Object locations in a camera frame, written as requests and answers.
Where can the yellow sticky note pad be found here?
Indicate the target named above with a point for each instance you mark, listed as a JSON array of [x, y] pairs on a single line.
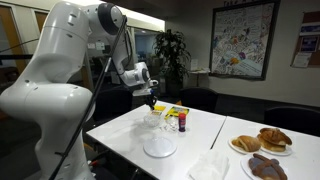
[[160, 108]]

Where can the yellow marker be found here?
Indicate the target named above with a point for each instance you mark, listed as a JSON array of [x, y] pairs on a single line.
[[166, 116]]

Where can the cork bulletin board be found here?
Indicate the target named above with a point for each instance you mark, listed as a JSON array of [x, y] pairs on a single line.
[[308, 40]]

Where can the black office chair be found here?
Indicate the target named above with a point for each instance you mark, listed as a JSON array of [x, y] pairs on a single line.
[[113, 105], [200, 99], [293, 120]]

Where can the black horizontal camera bar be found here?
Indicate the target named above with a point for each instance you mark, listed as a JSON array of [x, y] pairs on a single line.
[[13, 56]]

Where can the small side table with papers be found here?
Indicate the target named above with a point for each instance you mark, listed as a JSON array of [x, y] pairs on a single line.
[[199, 74]]

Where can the cut glass bowl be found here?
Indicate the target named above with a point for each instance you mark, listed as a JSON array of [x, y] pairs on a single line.
[[151, 121]]

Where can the white plate under stacked bread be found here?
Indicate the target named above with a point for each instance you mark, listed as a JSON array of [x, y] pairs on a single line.
[[278, 153]]

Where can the green potted plant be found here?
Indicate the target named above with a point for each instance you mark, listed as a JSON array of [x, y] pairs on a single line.
[[171, 56]]

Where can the white plate under chocolate bread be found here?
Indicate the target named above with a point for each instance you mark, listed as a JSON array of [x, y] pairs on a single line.
[[245, 168]]

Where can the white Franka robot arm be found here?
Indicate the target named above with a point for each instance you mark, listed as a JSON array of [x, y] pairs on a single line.
[[56, 66]]

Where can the yellow green crayon box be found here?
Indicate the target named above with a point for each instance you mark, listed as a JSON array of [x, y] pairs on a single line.
[[178, 111]]

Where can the large framed doodle poster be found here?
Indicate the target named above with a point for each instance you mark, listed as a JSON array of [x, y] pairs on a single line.
[[241, 40]]

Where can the multicoloured crayon card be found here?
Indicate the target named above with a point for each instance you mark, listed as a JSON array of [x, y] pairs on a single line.
[[156, 113]]

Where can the brown stacked sweet bread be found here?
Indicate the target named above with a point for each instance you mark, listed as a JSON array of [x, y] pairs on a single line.
[[275, 138]]

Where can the orange wooden door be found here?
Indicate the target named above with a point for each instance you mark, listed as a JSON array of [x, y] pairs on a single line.
[[10, 40]]

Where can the golden croissant bread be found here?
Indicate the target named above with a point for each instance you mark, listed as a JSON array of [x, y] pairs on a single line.
[[247, 143]]

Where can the red cap purple bottle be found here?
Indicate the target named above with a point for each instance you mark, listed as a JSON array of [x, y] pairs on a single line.
[[182, 122]]

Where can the white storage box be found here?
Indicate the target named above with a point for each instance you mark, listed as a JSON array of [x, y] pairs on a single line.
[[115, 78]]

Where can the clear plastic wrapper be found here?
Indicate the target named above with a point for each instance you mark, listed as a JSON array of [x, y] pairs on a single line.
[[162, 127]]

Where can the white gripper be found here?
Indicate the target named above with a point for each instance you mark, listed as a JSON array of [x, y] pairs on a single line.
[[142, 92]]

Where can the chocolate cross bread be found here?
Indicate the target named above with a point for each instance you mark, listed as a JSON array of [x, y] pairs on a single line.
[[266, 166]]

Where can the white paper napkin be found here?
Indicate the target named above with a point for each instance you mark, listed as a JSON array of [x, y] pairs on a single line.
[[210, 166]]

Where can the white plate under croissant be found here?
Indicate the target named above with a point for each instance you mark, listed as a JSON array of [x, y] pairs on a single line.
[[234, 148]]

